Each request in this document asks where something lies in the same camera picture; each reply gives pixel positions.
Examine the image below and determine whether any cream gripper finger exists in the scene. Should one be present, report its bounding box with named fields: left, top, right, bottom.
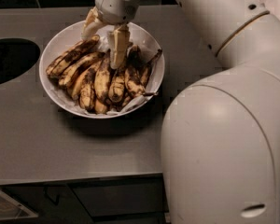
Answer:
left=107, top=23, right=130, bottom=69
left=81, top=7, right=106, bottom=40

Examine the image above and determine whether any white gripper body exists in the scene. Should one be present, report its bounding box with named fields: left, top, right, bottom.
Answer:
left=95, top=0, right=140, bottom=24

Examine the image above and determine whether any dark long banana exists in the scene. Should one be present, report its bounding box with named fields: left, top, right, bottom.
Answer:
left=94, top=51, right=112, bottom=103

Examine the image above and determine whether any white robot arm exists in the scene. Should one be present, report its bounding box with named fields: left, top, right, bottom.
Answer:
left=161, top=0, right=280, bottom=224

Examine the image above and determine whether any white paper bowl liner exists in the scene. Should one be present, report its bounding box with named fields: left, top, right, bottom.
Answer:
left=40, top=30, right=164, bottom=119

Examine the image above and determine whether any top left spotted banana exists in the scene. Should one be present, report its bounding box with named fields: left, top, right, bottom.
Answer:
left=46, top=35, right=100, bottom=77

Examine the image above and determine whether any dark right curved banana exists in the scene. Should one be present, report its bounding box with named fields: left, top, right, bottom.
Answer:
left=125, top=45, right=146, bottom=98

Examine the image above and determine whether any far right stemmed banana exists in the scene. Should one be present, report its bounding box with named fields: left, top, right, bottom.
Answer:
left=140, top=49, right=162, bottom=87

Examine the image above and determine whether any small centre spotted banana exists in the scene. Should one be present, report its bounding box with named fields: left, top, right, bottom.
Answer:
left=108, top=66, right=126, bottom=103

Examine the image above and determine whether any lower left spotted banana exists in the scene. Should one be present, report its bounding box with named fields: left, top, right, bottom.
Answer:
left=68, top=61, right=102, bottom=111

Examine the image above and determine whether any bottom small banana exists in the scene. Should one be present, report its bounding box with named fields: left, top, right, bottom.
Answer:
left=94, top=99, right=109, bottom=114

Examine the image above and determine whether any round hole in counter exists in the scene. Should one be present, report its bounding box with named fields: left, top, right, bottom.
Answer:
left=0, top=38, right=40, bottom=84

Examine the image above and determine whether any dark left cabinet door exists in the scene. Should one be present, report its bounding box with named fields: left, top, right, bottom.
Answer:
left=4, top=185, right=92, bottom=224

